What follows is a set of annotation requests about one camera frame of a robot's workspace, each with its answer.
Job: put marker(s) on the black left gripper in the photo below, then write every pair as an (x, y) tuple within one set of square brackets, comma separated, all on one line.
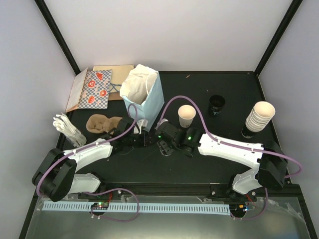
[(145, 141)]

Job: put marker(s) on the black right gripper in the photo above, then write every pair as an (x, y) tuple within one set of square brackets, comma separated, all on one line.
[(164, 149)]

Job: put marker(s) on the light blue paper bag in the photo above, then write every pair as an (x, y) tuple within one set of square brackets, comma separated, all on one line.
[(143, 95)]

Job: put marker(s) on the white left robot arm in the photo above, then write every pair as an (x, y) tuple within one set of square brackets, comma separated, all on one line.
[(58, 175)]

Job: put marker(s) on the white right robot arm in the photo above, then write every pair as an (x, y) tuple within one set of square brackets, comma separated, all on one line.
[(266, 164)]

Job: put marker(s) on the brown kraft paper bag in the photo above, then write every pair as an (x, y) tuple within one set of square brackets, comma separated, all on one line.
[(115, 96)]

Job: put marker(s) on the black paper cup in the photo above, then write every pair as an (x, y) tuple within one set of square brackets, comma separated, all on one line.
[(216, 104)]

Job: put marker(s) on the blue checkered paper bag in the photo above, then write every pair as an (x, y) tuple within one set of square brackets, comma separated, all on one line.
[(96, 89)]

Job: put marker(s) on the tan kraft paper bag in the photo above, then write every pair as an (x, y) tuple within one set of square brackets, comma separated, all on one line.
[(119, 75)]

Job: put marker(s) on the small electronics board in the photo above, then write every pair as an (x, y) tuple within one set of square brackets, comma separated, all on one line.
[(100, 206)]

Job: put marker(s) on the white orange-edged paper bag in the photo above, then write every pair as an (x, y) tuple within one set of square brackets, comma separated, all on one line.
[(76, 91)]

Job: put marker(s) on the tall stack of paper cups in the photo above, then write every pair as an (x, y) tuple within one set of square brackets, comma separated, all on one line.
[(260, 115)]

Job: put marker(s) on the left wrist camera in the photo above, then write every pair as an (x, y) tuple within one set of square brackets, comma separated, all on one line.
[(140, 126)]

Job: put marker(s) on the light blue slotted cable duct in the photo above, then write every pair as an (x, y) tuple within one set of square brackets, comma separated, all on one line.
[(168, 208)]

